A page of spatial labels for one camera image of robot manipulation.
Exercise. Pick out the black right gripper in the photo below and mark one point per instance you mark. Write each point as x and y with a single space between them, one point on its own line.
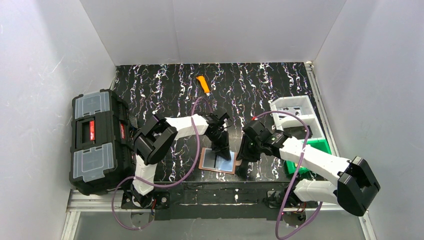
248 145

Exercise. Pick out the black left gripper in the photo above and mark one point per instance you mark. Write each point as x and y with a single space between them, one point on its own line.
219 139

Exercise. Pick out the grey striped credit card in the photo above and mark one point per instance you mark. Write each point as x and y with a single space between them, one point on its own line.
209 162

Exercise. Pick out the dark grey credit card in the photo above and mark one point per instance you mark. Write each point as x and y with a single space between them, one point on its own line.
300 132

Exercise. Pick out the white credit card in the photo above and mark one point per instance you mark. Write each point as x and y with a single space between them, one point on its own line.
295 110

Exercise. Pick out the black toolbox with clear lids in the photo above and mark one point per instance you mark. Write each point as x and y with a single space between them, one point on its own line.
101 142

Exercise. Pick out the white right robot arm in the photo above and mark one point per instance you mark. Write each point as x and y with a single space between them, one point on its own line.
350 184

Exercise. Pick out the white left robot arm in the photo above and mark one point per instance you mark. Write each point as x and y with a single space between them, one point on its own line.
153 141

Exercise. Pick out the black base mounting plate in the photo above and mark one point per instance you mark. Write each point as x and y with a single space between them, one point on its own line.
212 200

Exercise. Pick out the white plastic bin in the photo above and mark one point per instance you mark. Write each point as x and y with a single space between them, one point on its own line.
301 107

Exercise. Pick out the orange utility knife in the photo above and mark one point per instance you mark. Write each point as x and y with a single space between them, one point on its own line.
203 83

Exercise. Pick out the green plastic bin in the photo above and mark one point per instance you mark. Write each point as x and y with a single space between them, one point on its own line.
319 144

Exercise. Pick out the aluminium frame rail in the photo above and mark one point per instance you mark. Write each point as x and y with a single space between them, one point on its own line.
78 202

